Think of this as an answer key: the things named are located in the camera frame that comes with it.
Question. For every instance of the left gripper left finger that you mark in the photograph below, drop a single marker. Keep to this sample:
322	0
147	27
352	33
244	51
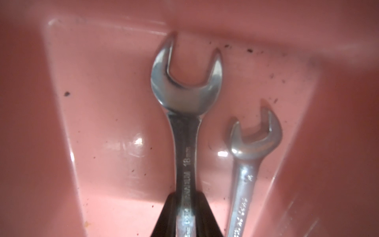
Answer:
166	223

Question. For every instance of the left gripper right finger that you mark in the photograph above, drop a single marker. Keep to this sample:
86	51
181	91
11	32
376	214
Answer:
206	224

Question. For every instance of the pink plastic storage box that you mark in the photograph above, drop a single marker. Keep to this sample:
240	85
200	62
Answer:
86	149

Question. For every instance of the silver end wrench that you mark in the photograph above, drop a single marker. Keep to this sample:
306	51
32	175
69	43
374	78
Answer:
185	106

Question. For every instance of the small silver open wrench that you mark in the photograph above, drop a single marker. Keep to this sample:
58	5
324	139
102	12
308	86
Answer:
248	158

